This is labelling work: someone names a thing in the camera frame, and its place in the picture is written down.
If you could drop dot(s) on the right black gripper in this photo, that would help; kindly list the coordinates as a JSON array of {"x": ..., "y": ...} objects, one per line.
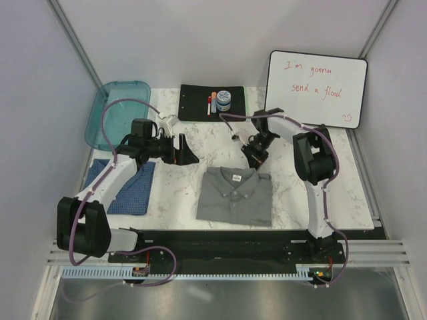
[{"x": 255, "y": 159}]

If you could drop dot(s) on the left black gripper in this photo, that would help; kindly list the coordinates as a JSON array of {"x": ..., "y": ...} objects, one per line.
[{"x": 183, "y": 156}]

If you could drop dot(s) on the grey long sleeve shirt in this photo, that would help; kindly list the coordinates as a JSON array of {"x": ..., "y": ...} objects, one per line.
[{"x": 236, "y": 196}]

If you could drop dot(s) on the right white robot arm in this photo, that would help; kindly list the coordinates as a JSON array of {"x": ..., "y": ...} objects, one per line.
[{"x": 315, "y": 161}]

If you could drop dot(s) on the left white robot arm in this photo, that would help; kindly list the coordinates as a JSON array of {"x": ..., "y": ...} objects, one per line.
[{"x": 82, "y": 224}]

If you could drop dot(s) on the black clipboard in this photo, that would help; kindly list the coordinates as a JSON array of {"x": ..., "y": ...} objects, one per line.
[{"x": 193, "y": 103}]

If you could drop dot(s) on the small blue lidded jar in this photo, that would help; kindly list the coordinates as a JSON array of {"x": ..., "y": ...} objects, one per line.
[{"x": 223, "y": 100}]

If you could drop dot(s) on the red whiteboard marker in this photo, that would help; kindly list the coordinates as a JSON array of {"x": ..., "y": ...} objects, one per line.
[{"x": 208, "y": 106}]

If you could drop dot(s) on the folded blue checked shirt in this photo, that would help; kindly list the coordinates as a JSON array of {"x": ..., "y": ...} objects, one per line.
[{"x": 133, "y": 197}]

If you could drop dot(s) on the teal plastic bin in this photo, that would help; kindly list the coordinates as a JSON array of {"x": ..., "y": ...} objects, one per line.
[{"x": 117, "y": 120}]

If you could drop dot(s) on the whiteboard with red writing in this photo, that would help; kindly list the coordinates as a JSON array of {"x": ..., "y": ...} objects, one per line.
[{"x": 317, "y": 89}]

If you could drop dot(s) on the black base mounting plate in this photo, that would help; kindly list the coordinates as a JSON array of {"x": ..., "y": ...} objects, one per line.
[{"x": 228, "y": 251}]

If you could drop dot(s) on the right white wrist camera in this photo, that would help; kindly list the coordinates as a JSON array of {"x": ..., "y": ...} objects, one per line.
[{"x": 241, "y": 138}]

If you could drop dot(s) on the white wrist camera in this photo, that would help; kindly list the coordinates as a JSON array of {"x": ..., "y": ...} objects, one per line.
[
  {"x": 241, "y": 138},
  {"x": 167, "y": 124}
]

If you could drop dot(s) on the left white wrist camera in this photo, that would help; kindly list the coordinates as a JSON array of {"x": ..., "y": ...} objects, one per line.
[{"x": 167, "y": 124}]

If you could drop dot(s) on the white slotted cable duct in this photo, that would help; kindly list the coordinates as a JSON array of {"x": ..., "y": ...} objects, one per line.
[{"x": 131, "y": 273}]

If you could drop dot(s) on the aluminium frame rail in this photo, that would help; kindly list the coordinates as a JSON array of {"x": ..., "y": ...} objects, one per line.
[{"x": 363, "y": 253}]

